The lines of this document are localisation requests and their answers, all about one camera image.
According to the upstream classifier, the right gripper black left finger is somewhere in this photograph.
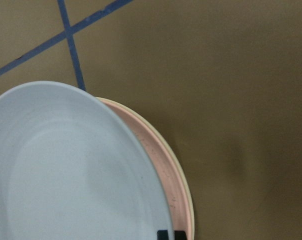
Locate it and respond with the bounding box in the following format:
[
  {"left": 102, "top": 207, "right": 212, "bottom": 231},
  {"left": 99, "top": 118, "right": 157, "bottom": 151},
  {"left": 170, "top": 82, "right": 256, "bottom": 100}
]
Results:
[{"left": 157, "top": 230, "right": 168, "bottom": 240}]

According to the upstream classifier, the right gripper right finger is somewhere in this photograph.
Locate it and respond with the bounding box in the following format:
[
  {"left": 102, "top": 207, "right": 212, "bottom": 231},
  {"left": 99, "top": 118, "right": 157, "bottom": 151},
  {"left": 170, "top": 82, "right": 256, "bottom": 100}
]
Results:
[{"left": 174, "top": 230, "right": 187, "bottom": 240}]

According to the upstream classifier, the pink plate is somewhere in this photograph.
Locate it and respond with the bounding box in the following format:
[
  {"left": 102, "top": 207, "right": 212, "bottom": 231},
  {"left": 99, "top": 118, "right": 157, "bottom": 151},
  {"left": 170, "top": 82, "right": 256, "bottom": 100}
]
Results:
[{"left": 104, "top": 101, "right": 194, "bottom": 240}]

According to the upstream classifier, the blue plate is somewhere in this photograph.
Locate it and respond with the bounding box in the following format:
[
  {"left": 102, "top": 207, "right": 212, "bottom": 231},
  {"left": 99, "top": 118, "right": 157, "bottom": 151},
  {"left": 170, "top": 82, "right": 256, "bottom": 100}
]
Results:
[{"left": 0, "top": 81, "right": 175, "bottom": 240}]

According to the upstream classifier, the cream plate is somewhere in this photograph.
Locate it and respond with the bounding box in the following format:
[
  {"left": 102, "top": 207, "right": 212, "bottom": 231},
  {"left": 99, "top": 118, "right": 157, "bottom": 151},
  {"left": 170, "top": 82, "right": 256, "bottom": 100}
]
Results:
[{"left": 97, "top": 97, "right": 195, "bottom": 240}]

